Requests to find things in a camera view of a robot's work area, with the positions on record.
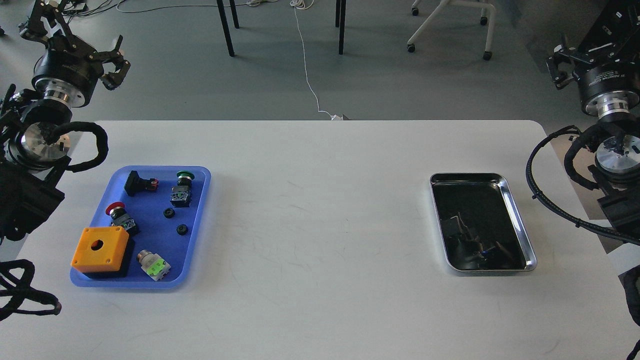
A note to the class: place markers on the red emergency stop button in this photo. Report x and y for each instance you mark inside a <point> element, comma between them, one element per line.
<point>120,218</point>

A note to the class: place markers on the silver metal tray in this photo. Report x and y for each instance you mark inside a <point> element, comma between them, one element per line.
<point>481,229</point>

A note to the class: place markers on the green white contact block switch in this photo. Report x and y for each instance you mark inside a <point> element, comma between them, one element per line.
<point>153,264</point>

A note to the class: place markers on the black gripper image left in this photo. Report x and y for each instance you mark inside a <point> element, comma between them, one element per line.
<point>66,66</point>

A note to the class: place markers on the black table leg left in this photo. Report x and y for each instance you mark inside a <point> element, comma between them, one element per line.
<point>225,23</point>

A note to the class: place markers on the green push button switch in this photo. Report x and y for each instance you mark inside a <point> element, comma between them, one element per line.
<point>181,193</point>

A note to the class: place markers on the blue plastic tray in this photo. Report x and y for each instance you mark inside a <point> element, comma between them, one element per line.
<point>157,233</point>

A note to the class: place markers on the black table leg right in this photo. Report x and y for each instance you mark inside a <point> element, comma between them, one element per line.
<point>340,23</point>

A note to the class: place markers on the black selector switch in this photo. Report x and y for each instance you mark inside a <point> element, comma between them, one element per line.
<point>135,184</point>

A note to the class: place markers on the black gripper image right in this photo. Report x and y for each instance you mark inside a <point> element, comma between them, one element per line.
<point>605,82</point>

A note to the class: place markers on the white rolling chair base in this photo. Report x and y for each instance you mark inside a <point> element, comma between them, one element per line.
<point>487,19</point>

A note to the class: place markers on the black table leg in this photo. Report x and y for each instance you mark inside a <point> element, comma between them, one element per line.
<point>340,23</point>
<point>225,23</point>

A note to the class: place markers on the orange button enclosure box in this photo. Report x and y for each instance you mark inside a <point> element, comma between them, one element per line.
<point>101,250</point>

